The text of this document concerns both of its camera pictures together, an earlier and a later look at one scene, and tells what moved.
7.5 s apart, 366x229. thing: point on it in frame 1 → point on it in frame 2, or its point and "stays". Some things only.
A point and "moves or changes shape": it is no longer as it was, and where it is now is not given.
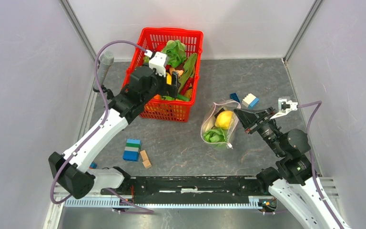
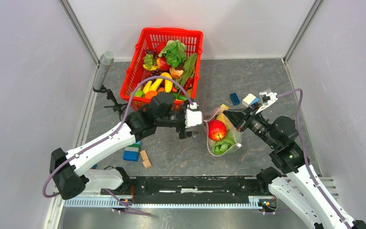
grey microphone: [105, 61] stays
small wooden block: [147, 164] stays
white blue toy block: [250, 101] stays
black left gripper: [168, 89] → [183, 133]
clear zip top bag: [220, 120] moves or changes shape
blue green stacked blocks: [131, 150] stays
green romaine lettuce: [216, 135] → [224, 145]
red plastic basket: [150, 39] stays
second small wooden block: [144, 155] stays
